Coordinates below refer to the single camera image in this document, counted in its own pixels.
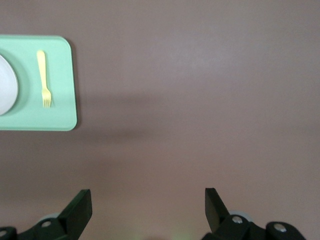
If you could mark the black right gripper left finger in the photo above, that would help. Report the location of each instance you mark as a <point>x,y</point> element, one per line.
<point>75,215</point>

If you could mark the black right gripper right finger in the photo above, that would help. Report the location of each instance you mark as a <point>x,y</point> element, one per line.
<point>217,215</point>

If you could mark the beige round plate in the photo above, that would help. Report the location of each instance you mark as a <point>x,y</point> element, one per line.
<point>7,85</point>

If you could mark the yellow plastic fork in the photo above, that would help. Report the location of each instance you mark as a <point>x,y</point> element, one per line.
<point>42,70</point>

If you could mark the light green rectangular tray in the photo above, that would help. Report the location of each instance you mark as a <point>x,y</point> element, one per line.
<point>62,82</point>

